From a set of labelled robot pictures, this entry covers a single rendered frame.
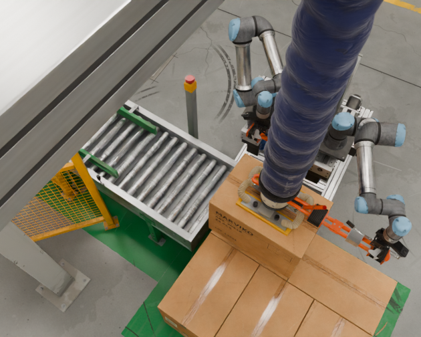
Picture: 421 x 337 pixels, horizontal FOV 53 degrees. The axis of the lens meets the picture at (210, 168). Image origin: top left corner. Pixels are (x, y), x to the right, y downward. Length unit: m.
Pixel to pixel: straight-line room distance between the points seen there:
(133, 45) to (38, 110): 0.11
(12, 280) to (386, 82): 3.86
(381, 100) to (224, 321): 2.73
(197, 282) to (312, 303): 0.74
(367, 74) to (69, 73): 4.42
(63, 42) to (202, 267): 2.57
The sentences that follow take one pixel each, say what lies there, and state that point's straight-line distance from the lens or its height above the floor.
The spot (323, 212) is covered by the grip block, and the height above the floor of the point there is 1.22.
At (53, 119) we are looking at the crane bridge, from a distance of 0.36.
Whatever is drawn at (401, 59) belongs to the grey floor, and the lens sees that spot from 4.96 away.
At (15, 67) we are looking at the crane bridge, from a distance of 0.35.
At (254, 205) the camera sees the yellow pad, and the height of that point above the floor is 1.12.
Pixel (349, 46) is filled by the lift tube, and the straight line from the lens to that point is 1.36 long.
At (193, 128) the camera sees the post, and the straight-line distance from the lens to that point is 3.40.
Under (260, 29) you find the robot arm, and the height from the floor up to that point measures 1.60.
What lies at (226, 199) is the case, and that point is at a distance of 2.44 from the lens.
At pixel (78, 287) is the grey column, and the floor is 0.01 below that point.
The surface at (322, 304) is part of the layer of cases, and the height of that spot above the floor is 0.54.
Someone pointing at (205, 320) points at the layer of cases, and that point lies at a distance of 2.78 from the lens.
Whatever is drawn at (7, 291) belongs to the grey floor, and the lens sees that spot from 3.71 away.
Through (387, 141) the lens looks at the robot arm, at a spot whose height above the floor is 1.54.
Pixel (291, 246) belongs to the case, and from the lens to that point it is 2.37.
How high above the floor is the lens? 3.28
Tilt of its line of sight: 61 degrees down
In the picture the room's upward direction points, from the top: straight up
